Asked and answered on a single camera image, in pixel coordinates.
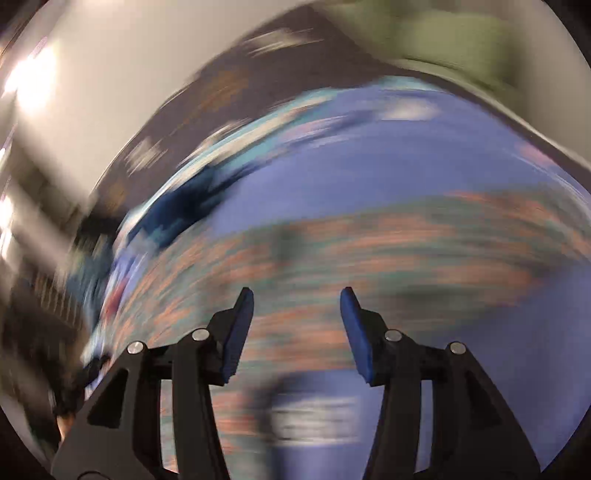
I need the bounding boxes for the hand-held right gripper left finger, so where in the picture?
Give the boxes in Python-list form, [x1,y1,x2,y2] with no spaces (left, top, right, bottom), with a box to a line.
[51,287,254,480]

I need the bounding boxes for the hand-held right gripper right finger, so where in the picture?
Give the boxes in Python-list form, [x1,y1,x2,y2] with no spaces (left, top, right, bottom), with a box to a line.
[340,287,541,480]

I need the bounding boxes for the floral teal orange shorts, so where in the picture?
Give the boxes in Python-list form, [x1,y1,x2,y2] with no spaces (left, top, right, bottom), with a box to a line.
[99,191,591,476]

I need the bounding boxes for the navy star print garment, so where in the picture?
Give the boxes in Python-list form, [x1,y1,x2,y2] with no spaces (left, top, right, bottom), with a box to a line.
[134,175,259,250]

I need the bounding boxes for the blue printed blanket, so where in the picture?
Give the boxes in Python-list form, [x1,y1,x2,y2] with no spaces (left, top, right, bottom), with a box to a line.
[88,76,591,480]

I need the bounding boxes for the dark deer print mattress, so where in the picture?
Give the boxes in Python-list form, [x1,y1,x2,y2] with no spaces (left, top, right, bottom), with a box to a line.
[85,7,591,208]

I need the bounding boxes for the green pillow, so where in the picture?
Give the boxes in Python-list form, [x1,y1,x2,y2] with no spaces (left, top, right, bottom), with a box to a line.
[318,0,591,121]

